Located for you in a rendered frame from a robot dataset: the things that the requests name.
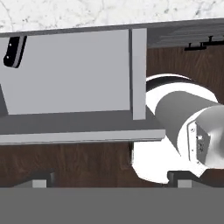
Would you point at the grey open drawer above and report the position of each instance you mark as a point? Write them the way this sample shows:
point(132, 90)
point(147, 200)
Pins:
point(73, 73)

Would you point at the white and grey rounded cylinder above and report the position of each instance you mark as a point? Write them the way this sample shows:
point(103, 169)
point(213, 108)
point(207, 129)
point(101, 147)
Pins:
point(175, 116)

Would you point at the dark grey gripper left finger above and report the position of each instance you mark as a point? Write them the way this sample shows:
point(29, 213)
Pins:
point(39, 183)

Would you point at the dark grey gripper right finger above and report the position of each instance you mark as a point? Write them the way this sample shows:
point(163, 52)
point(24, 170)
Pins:
point(184, 183)

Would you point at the dark grey cupboard front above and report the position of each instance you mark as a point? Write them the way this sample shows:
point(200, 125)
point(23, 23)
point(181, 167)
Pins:
point(175, 33)

